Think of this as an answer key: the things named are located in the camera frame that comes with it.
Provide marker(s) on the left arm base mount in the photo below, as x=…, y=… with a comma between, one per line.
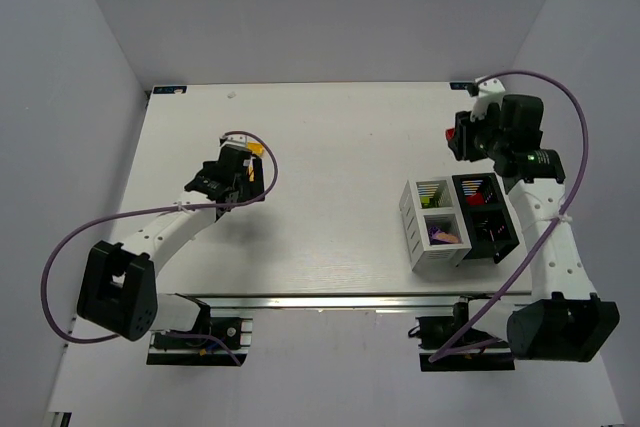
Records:
x=224, y=343

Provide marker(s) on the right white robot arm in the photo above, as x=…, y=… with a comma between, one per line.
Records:
x=565, y=319

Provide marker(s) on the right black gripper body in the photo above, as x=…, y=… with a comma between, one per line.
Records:
x=461, y=134

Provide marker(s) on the right blue corner label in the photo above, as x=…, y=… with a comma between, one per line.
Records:
x=459, y=85

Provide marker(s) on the yellow lego brick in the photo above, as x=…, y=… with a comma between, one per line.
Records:
x=256, y=148

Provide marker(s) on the left blue corner label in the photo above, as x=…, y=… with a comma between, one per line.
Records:
x=169, y=90

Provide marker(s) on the plain purple lego block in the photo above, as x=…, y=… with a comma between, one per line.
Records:
x=434, y=234

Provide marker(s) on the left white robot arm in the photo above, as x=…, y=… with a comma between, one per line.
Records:
x=118, y=291

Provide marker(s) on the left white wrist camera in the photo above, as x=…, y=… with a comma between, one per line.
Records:
x=234, y=141

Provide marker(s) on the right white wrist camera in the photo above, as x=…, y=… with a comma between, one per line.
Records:
x=485, y=91

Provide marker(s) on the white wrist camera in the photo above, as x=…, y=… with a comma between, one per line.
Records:
x=485, y=91
x=234, y=141

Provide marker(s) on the white slotted container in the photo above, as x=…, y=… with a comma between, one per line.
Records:
x=433, y=224

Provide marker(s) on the blue corner label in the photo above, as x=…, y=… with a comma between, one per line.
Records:
x=169, y=90
x=459, y=85

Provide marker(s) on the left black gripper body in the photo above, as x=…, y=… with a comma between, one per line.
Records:
x=257, y=179

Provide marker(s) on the purple butterfly lego block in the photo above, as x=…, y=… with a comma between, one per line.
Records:
x=449, y=238

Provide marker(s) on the black slotted container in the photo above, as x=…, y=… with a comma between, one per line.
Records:
x=490, y=228

